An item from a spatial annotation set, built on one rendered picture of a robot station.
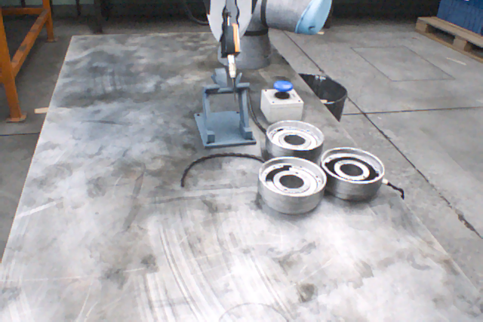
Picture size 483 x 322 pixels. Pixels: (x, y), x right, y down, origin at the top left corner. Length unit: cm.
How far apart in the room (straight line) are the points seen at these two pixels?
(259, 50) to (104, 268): 75
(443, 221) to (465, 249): 18
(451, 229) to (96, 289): 173
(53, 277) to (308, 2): 80
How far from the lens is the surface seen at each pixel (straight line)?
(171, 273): 60
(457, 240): 207
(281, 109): 92
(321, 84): 221
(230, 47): 77
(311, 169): 74
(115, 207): 70
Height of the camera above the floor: 124
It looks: 30 degrees down
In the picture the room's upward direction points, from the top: 4 degrees clockwise
